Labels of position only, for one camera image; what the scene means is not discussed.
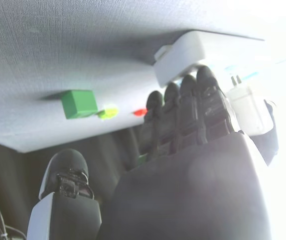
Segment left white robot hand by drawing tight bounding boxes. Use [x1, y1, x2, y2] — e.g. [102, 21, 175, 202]
[26, 65, 274, 240]

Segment white charger plug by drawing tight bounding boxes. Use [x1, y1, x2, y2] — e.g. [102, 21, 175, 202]
[225, 74, 275, 137]

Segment white power strip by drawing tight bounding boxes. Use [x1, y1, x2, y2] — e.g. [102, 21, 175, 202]
[152, 30, 286, 88]

